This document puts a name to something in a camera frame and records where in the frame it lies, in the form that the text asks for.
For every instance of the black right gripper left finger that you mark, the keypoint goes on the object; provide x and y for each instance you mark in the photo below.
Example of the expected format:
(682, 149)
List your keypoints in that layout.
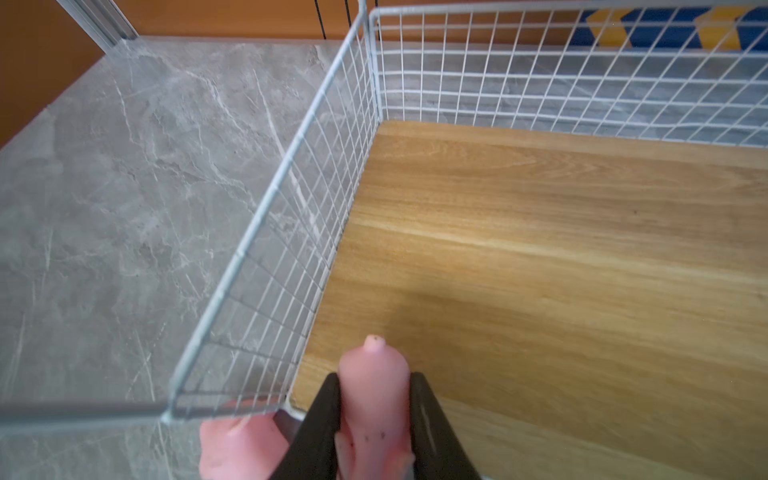
(312, 453)

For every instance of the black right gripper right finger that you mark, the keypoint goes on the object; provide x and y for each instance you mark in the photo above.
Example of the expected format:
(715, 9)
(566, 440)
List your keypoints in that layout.
(437, 449)

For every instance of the white wire wooden shelf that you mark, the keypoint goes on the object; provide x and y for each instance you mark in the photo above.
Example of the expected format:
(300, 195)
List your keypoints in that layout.
(556, 212)

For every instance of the pink pig toy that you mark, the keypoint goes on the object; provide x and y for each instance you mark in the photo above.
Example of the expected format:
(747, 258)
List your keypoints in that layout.
(374, 440)
(241, 447)

